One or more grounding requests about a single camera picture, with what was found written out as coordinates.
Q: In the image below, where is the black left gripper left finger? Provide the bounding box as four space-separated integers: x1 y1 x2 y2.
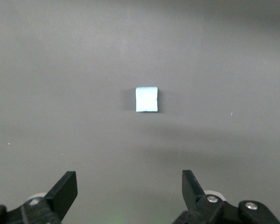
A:
0 171 78 224

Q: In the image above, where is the light blue foam block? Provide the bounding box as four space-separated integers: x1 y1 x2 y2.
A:
135 86 159 113

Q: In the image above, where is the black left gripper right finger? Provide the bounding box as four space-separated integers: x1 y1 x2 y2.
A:
172 169 280 224

